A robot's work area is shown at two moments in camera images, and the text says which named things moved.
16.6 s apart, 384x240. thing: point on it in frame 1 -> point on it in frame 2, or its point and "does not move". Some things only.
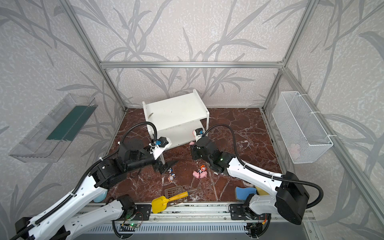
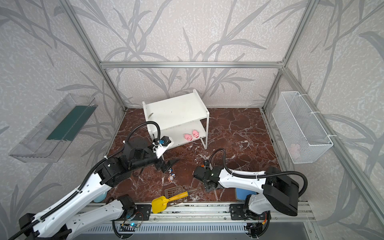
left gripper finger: (162, 171) does not move
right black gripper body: (196, 151) -> (198, 173)
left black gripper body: (160, 165) does not move
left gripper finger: (171, 163) does not move
